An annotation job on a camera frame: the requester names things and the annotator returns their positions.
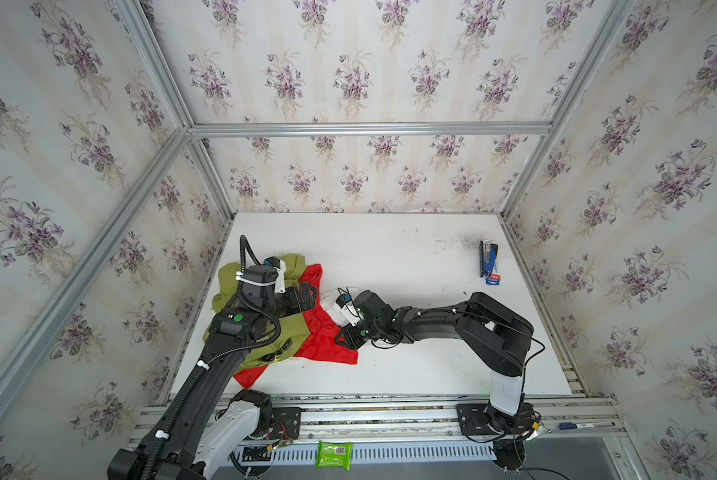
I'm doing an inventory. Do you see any olive green cloth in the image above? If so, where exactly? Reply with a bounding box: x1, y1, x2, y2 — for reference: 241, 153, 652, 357
203, 253, 312, 370

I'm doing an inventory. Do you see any green wipes packet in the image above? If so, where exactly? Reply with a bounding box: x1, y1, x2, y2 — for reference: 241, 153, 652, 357
314, 442, 354, 471

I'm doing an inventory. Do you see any red cloth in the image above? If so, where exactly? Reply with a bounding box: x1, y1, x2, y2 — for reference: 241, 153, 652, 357
233, 263, 360, 390

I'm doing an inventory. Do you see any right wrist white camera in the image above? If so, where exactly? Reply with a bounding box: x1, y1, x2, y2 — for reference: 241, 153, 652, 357
332, 287, 361, 327

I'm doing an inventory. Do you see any aluminium rail frame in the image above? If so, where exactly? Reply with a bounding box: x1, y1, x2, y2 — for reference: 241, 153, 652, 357
214, 395, 634, 473

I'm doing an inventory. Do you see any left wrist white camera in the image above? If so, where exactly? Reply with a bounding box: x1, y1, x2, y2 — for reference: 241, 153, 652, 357
264, 257, 286, 294

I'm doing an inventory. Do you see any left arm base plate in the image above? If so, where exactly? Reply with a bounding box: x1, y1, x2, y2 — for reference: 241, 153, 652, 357
246, 407, 302, 441

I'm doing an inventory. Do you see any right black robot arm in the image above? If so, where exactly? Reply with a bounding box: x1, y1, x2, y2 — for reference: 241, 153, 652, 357
334, 290, 535, 418

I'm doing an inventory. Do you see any wrist white camera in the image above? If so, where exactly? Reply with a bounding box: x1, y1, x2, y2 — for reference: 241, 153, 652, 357
332, 287, 361, 327
264, 257, 286, 294

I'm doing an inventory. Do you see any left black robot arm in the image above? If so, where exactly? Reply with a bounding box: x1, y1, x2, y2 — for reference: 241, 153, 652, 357
108, 257, 318, 479

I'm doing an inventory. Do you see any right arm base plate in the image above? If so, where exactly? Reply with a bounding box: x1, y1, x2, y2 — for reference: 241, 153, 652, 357
456, 402, 542, 439

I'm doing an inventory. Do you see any blue marker pen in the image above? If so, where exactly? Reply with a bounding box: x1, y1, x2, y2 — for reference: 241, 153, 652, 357
558, 421, 616, 431

